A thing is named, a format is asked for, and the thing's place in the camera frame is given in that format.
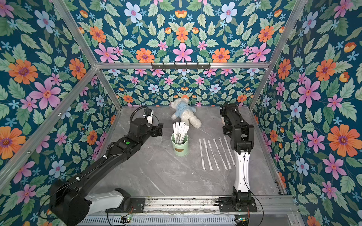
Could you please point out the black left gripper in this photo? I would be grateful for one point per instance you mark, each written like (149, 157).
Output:
(155, 133)

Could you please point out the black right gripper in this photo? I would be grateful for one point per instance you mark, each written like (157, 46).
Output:
(226, 113)

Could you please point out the green metal straw cup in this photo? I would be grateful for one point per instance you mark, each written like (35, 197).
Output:
(181, 149)

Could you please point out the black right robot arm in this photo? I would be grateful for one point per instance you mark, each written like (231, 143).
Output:
(242, 142)

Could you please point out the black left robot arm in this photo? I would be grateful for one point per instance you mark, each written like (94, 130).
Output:
(71, 201)

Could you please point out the bundle of wrapped straws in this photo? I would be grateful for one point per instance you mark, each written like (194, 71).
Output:
(180, 130)

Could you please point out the white teddy bear blue shirt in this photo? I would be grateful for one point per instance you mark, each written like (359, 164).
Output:
(185, 112)

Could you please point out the black wall hook rail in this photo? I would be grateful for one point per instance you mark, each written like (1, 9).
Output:
(176, 66)

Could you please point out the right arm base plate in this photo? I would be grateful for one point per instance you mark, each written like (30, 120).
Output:
(227, 204)

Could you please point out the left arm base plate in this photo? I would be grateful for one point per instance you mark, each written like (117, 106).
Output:
(130, 205)

